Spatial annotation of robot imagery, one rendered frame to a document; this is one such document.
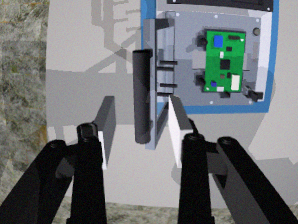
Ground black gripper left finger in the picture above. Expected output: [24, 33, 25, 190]
[0, 96, 116, 224]

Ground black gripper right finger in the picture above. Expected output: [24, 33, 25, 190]
[168, 95, 298, 224]

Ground green circuit board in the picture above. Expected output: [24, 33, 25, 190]
[204, 31, 245, 91]

